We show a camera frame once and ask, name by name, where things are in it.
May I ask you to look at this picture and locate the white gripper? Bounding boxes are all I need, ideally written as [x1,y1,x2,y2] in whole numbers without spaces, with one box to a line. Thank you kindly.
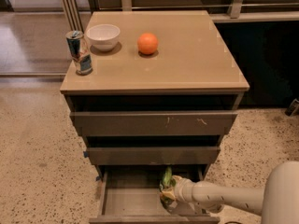
[160,175,204,216]

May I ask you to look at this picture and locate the green rice chip bag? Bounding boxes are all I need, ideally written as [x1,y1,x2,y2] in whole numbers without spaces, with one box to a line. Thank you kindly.
[159,166,177,209]

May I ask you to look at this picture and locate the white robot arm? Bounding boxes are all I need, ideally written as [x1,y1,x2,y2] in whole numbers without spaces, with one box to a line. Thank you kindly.
[160,161,299,224]

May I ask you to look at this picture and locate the open bottom drawer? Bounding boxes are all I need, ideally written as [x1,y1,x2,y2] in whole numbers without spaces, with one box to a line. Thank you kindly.
[89,165,220,224]

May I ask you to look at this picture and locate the middle drawer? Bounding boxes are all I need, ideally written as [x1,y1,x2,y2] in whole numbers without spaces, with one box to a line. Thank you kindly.
[84,147,220,165]

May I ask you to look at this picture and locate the brown drawer cabinet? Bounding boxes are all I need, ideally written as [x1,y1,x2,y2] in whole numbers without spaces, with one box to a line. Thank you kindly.
[59,10,250,224]

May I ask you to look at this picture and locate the top drawer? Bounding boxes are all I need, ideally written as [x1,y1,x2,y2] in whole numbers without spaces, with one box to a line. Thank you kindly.
[70,111,237,136]

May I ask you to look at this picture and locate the dark object on floor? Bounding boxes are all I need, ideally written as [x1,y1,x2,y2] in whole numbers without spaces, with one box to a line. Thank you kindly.
[285,98,299,116]

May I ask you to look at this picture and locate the orange fruit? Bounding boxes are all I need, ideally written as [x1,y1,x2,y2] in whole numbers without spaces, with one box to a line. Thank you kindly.
[137,33,158,55]

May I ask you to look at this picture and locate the blue silver drink can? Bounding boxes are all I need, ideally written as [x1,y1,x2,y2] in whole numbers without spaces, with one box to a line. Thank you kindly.
[66,30,93,76]

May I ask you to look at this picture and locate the white bowl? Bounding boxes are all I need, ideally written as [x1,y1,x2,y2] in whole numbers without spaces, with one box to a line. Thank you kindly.
[86,24,121,51]

